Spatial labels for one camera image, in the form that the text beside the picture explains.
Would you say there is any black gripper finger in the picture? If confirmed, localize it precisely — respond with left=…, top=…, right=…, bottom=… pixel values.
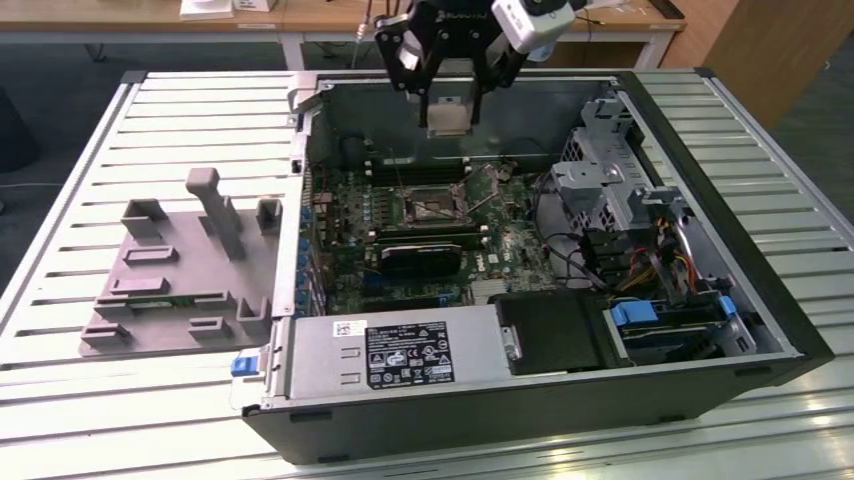
left=372, top=14, right=439, bottom=129
left=465, top=43, right=533, bottom=127

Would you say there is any silver CPU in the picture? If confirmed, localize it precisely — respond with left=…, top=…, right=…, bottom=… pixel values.
left=425, top=96, right=476, bottom=138

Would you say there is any black RAM slot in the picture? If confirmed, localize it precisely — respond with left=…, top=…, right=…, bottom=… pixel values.
left=369, top=171, right=467, bottom=187
left=377, top=233, right=489, bottom=248
left=368, top=157, right=469, bottom=175
left=375, top=224, right=485, bottom=237

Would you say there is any CPU socket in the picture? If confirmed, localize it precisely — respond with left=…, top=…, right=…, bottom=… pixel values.
left=401, top=186, right=469, bottom=227

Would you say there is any metal socket cover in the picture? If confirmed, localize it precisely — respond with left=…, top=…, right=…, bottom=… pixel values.
left=459, top=160, right=520, bottom=212

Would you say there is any grey metal drive cage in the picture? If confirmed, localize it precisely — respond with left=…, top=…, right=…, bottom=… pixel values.
left=549, top=98, right=690, bottom=232

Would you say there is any green motherboard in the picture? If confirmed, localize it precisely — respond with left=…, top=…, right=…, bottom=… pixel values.
left=300, top=160, right=568, bottom=317

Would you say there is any black graphics card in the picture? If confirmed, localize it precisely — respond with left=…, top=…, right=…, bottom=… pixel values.
left=377, top=241, right=463, bottom=280

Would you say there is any wooden desk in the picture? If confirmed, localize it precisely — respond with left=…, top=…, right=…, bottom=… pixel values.
left=0, top=0, right=688, bottom=71

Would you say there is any brown wooden cabinet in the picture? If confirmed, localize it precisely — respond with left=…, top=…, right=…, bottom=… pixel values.
left=692, top=0, right=854, bottom=132

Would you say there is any black open PC case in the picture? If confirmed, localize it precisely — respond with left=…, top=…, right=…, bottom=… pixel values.
left=229, top=68, right=836, bottom=465

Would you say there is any black drive cover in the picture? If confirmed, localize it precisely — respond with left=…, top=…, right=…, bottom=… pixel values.
left=491, top=290, right=616, bottom=376

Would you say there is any hard disk in blue carrier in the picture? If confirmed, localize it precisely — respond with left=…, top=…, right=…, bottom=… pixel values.
left=601, top=293, right=738, bottom=367

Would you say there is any grey parts rack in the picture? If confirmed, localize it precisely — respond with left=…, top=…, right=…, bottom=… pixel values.
left=77, top=167, right=289, bottom=359

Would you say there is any grey power supply with label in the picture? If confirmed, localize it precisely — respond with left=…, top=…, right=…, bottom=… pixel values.
left=264, top=305, right=521, bottom=402

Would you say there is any blue case latch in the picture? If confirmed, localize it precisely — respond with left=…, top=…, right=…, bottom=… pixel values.
left=228, top=351, right=263, bottom=379

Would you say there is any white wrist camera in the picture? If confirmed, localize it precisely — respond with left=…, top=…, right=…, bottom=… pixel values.
left=491, top=0, right=576, bottom=54

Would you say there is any black wire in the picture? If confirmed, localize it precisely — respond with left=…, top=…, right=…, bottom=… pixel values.
left=537, top=232, right=612, bottom=294

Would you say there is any yellow and orange wire bundle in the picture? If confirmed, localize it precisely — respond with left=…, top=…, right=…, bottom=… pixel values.
left=616, top=243, right=703, bottom=297

